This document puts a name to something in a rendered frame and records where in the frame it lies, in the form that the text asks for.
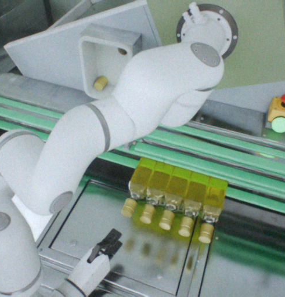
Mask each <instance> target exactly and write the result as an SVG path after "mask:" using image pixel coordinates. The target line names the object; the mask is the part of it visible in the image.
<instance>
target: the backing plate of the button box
mask: <svg viewBox="0 0 285 297"><path fill-rule="evenodd" d="M265 121H266V113H264V118H263V123H262V132H261V137H262V138H266V139H270V140H275V141H277V142H280V143H284V144H285V132H276V131H275V130H274V129H269V128H267V127H265Z"/></svg>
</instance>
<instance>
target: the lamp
mask: <svg viewBox="0 0 285 297"><path fill-rule="evenodd" d="M272 129H274V130H275V131H276V132H284V131H285V117H283V116H278V117H275V118H274V119H273V120H272Z"/></svg>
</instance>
